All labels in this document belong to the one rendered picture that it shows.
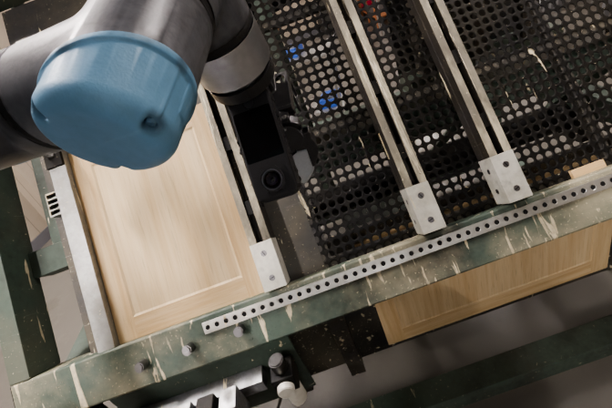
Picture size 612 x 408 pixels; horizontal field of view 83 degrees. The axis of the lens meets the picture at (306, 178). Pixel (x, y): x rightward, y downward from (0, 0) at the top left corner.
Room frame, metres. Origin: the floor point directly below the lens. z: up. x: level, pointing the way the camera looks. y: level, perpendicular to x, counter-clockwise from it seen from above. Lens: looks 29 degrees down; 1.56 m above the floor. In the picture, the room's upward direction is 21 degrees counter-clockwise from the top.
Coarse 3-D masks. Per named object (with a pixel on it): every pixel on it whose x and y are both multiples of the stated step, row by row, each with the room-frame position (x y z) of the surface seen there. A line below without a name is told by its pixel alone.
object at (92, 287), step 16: (64, 160) 1.02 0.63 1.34; (64, 176) 0.99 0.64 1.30; (64, 192) 0.97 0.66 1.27; (64, 208) 0.94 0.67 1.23; (80, 208) 0.94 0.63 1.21; (64, 224) 0.91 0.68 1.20; (80, 224) 0.90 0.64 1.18; (80, 240) 0.88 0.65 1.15; (80, 256) 0.85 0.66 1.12; (80, 272) 0.83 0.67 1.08; (96, 272) 0.82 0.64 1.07; (96, 288) 0.79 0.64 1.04; (96, 304) 0.77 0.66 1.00; (96, 320) 0.75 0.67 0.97; (112, 320) 0.75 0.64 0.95; (96, 336) 0.72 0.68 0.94; (112, 336) 0.71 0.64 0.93
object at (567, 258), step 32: (608, 224) 0.82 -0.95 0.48; (512, 256) 0.83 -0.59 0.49; (544, 256) 0.83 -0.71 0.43; (576, 256) 0.82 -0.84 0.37; (608, 256) 0.82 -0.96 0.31; (448, 288) 0.84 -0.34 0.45; (480, 288) 0.83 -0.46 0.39; (512, 288) 0.83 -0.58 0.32; (544, 288) 0.82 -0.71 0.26; (384, 320) 0.84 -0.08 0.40; (416, 320) 0.84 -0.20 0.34; (448, 320) 0.84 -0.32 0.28
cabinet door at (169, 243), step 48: (192, 144) 0.98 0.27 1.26; (96, 192) 0.96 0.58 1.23; (144, 192) 0.93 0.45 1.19; (192, 192) 0.90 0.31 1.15; (96, 240) 0.89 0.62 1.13; (144, 240) 0.86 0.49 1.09; (192, 240) 0.82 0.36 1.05; (240, 240) 0.79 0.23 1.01; (144, 288) 0.78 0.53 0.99; (192, 288) 0.75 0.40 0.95; (240, 288) 0.72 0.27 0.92
